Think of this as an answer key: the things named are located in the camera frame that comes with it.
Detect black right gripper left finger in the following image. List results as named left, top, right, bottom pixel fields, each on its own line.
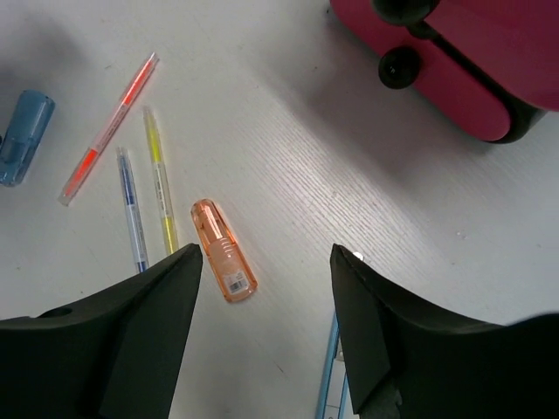
left=1, top=244, right=203, bottom=418

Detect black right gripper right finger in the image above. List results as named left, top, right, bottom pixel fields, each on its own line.
left=330, top=244, right=558, bottom=418

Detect light blue utility knife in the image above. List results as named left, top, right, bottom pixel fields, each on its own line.
left=314, top=313, right=358, bottom=419

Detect yellow highlighter pen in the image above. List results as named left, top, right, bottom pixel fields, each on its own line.
left=142, top=106, right=179, bottom=255

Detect orange correction tape dispenser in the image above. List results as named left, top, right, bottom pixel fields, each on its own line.
left=190, top=199, right=258, bottom=303

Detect orange highlighter pen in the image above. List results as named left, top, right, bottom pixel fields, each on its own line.
left=58, top=52, right=160, bottom=206

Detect blue correction tape dispenser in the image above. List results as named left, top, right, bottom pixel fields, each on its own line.
left=1, top=90, right=56, bottom=187

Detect black pink drawer organizer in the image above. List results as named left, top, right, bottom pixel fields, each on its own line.
left=330, top=0, right=558, bottom=143

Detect blue highlighter pen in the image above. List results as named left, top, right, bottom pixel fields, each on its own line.
left=116, top=148, right=148, bottom=273

